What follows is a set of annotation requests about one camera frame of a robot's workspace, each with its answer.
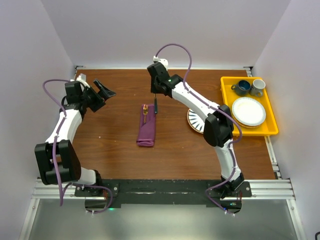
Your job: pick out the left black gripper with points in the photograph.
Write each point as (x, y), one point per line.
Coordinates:
(100, 97)

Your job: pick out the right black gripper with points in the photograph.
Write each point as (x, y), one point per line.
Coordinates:
(153, 89)

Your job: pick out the gold spoon green handle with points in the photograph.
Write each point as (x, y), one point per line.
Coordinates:
(155, 104)

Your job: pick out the gold fork green handle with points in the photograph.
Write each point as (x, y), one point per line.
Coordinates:
(145, 112)

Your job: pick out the purple cloth napkin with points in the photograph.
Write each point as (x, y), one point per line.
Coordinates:
(147, 127)

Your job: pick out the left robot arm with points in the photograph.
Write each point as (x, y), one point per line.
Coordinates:
(56, 158)

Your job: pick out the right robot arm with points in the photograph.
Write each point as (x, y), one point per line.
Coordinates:
(218, 123)

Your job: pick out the blue striped white plate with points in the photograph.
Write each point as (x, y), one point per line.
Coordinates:
(195, 122)

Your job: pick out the blue grey bowl cup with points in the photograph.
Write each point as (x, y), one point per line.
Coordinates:
(241, 88)

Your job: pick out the white plate in tray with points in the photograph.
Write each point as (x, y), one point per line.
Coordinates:
(248, 112)

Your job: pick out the white grey mug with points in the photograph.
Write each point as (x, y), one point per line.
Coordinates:
(257, 88)

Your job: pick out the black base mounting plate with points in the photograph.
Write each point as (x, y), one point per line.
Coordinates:
(119, 192)

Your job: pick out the yellow plastic tray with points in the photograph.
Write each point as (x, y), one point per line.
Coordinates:
(269, 126)

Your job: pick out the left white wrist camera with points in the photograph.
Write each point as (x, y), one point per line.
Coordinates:
(82, 79)

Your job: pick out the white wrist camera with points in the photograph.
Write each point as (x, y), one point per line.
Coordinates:
(82, 79)
(163, 61)

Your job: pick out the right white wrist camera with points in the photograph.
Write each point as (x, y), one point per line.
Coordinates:
(163, 61)

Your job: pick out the aluminium frame rail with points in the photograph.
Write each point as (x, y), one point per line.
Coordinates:
(106, 141)

